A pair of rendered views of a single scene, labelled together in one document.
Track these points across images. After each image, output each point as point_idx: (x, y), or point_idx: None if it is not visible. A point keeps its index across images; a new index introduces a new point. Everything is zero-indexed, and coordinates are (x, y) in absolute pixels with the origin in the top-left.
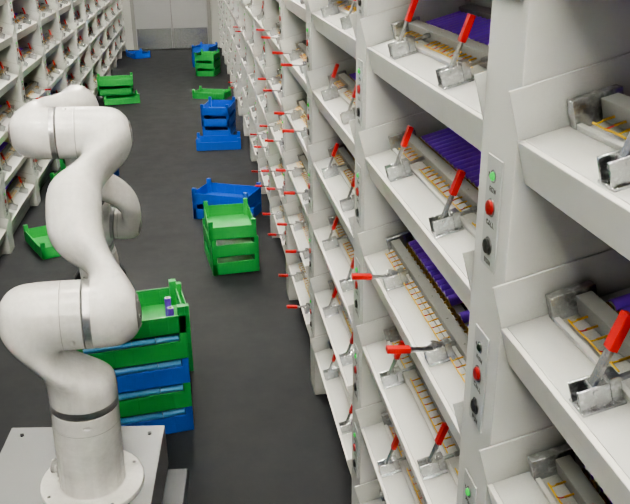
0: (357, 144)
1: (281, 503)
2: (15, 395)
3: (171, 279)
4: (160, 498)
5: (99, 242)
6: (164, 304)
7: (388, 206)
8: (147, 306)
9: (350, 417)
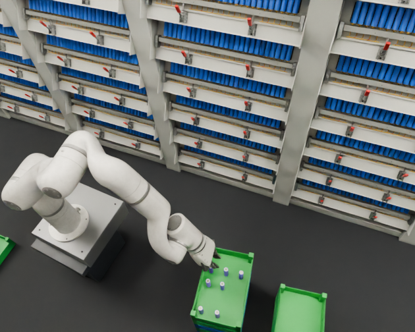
0: None
1: None
2: (284, 249)
3: (240, 324)
4: (66, 253)
5: (20, 182)
6: (240, 321)
7: None
8: (242, 307)
9: None
